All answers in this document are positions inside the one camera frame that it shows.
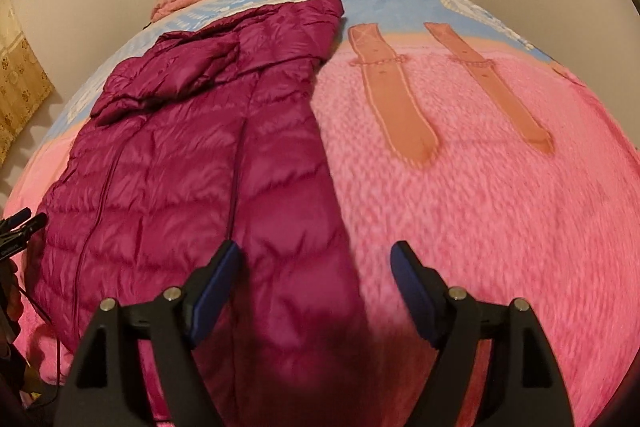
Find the magenta quilted down jacket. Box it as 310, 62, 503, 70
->
27, 0, 383, 427

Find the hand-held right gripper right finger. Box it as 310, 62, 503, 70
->
390, 239, 577, 427

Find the black cable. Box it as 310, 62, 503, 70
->
7, 274, 63, 403

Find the bed with pink-blue cover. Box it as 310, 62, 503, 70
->
2, 0, 640, 427

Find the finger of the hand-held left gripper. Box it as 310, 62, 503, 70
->
0, 212, 49, 260

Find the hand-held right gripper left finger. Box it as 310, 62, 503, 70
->
52, 239, 244, 427

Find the wide beige floral curtain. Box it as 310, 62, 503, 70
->
0, 0, 55, 168

